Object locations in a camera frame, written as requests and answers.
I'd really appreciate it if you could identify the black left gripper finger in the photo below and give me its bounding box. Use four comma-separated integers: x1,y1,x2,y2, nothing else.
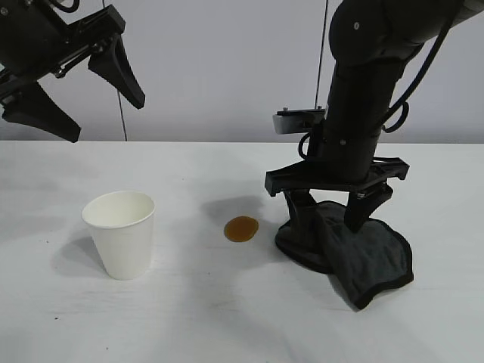
87,33,147,110
2,81,82,144

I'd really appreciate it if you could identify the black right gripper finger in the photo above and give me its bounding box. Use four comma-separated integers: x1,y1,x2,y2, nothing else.
284,188,318,243
343,183,394,234

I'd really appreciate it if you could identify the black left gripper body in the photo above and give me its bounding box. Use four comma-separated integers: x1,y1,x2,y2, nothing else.
0,0,126,106

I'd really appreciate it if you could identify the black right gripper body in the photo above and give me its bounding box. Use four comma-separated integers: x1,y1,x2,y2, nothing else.
264,128,411,197

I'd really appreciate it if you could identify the dark grey microfibre cloth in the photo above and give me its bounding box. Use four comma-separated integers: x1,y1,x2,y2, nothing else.
274,200,414,312

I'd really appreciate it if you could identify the white paper cup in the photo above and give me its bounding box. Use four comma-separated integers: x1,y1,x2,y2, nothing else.
81,191,157,281

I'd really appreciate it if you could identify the brown liquid spill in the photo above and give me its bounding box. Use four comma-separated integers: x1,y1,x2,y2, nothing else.
223,215,261,243

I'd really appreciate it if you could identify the black right camera cable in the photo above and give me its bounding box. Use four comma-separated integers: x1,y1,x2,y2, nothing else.
297,131,315,160

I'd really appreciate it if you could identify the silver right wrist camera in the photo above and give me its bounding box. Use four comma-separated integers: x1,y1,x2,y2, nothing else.
271,107,328,135

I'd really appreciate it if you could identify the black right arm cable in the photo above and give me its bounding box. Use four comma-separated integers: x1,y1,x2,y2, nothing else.
381,11,453,133

